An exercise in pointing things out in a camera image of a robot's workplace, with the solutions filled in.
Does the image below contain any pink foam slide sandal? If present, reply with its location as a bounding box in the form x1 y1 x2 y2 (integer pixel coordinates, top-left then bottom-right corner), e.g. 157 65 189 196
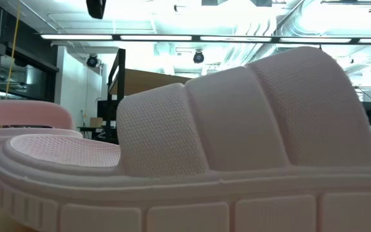
0 46 371 232
0 99 83 183

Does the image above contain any overhead strip light bar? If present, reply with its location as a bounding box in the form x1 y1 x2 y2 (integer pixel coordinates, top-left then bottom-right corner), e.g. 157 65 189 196
40 33 371 45

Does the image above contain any black office desk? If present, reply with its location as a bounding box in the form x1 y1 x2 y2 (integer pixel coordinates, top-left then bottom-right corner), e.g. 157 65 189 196
77 126 109 140

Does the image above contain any wooden shelf with black frame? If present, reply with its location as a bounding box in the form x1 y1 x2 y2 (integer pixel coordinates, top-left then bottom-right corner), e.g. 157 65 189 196
107 48 193 144

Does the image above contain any yellow hanging cable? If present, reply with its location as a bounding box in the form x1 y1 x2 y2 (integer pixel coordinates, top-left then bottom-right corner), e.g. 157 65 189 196
5 0 21 97

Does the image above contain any silver ventilation duct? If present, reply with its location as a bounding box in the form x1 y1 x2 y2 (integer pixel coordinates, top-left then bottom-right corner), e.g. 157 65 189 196
227 0 341 70

